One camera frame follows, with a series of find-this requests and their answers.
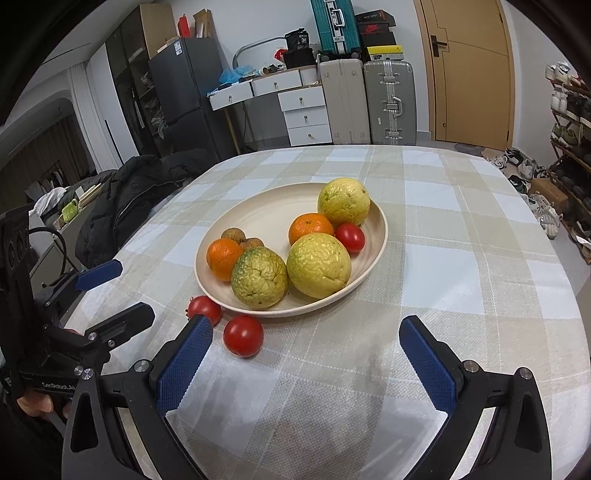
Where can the wooden door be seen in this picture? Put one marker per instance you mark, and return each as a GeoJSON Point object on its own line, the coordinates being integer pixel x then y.
{"type": "Point", "coordinates": [470, 71]}

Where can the stacked shoe boxes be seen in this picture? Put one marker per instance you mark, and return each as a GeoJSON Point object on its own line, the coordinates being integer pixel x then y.
{"type": "Point", "coordinates": [376, 31]}

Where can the beige suitcase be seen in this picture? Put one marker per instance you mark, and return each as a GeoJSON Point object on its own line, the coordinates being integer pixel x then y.
{"type": "Point", "coordinates": [346, 100]}

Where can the orange tangerine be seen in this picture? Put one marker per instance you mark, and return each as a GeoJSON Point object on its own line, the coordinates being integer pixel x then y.
{"type": "Point", "coordinates": [221, 257]}
{"type": "Point", "coordinates": [309, 223]}

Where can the black jacket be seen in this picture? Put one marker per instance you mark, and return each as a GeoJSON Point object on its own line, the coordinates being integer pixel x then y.
{"type": "Point", "coordinates": [129, 195]}

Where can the person's left hand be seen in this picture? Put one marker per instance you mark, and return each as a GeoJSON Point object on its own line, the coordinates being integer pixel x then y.
{"type": "Point", "coordinates": [35, 403]}

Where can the brown longan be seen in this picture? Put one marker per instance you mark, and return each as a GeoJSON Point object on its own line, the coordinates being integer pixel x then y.
{"type": "Point", "coordinates": [234, 234]}
{"type": "Point", "coordinates": [251, 243]}

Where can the smooth yellow passion fruit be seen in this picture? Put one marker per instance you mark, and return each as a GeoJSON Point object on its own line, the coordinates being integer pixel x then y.
{"type": "Point", "coordinates": [344, 200]}

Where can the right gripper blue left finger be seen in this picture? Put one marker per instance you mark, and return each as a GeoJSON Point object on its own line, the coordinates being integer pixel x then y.
{"type": "Point", "coordinates": [177, 362]}

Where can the teal suitcase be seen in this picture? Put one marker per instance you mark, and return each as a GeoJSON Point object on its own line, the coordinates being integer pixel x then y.
{"type": "Point", "coordinates": [336, 25]}

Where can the wrinkled yellow passion fruit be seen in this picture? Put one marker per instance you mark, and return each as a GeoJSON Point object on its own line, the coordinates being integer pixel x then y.
{"type": "Point", "coordinates": [259, 278]}

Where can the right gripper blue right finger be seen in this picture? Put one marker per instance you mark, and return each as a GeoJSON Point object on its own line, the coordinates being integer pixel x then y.
{"type": "Point", "coordinates": [430, 360]}

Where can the black refrigerator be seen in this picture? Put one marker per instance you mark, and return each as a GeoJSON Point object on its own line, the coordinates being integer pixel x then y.
{"type": "Point", "coordinates": [183, 74]}

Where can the white drawer desk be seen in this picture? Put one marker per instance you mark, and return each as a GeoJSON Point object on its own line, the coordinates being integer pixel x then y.
{"type": "Point", "coordinates": [283, 109]}

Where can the wooden shoe rack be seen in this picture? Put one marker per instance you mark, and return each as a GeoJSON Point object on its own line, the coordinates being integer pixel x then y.
{"type": "Point", "coordinates": [570, 140]}

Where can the silver aluminium suitcase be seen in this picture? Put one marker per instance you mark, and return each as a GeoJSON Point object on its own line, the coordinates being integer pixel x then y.
{"type": "Point", "coordinates": [391, 97]}

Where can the green-yellow passion fruit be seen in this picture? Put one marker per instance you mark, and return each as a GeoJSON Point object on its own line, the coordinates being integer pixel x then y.
{"type": "Point", "coordinates": [319, 265]}

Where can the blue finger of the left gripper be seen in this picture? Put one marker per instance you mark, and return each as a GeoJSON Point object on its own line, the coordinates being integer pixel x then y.
{"type": "Point", "coordinates": [121, 327]}
{"type": "Point", "coordinates": [92, 278]}

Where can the red tomato with stem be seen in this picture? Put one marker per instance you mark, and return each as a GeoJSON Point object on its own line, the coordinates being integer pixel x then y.
{"type": "Point", "coordinates": [204, 306]}

